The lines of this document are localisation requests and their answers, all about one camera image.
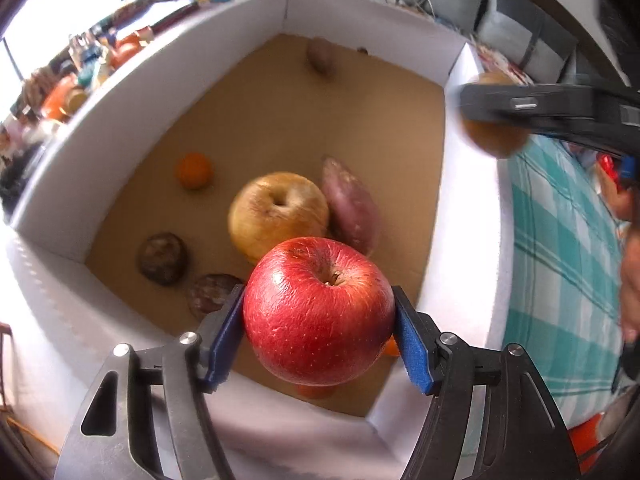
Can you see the yellow pear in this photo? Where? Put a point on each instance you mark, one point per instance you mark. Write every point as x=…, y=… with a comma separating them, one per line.
x=270, y=210

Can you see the red apple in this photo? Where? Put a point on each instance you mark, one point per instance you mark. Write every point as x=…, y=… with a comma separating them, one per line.
x=310, y=310

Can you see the group of assorted bottles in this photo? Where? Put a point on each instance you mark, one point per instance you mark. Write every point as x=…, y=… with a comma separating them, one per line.
x=90, y=70

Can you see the person's right hand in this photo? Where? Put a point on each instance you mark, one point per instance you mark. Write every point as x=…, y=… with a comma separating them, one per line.
x=631, y=290

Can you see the long purple sweet potato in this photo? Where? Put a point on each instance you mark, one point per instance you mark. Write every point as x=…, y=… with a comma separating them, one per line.
x=350, y=205

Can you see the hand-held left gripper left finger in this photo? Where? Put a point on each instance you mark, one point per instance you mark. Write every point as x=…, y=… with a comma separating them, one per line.
x=227, y=340

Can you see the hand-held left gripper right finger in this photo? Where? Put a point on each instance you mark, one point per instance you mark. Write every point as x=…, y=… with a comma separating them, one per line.
x=415, y=350

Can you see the dark purple passion fruit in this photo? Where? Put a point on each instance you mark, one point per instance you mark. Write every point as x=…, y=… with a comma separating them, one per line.
x=162, y=259
x=212, y=292

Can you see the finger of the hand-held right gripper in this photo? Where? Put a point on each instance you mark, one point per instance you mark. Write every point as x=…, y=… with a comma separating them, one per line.
x=550, y=107

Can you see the white cardboard box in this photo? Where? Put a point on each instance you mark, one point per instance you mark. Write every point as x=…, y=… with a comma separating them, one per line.
x=125, y=110

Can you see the small purple sweet potato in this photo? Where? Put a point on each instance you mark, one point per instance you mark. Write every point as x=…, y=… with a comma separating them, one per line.
x=321, y=57

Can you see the brown green kiwi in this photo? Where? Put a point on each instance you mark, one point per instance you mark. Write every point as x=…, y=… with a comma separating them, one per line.
x=495, y=142

